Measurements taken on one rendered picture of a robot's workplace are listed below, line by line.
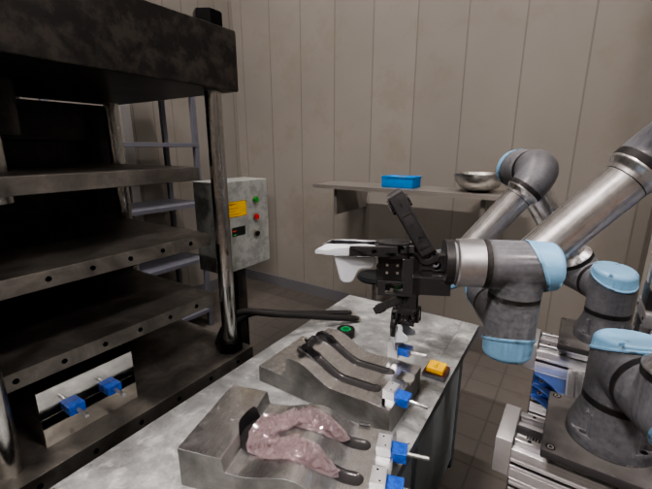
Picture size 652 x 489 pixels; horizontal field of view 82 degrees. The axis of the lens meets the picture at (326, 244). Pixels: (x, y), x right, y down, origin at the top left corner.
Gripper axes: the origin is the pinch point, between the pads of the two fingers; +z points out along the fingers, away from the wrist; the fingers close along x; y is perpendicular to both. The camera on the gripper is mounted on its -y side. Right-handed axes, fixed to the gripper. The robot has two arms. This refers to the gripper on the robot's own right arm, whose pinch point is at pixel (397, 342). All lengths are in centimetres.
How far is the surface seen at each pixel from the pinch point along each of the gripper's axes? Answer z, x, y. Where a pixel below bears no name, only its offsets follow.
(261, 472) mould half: 10, -61, -8
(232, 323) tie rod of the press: 1, -16, -65
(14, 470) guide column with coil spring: 17, -89, -68
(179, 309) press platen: -10, -35, -71
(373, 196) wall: -43, 208, -111
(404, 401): 6.9, -21.8, 11.4
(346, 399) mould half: 9.3, -26.3, -5.1
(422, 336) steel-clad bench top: 11.7, 37.7, -3.2
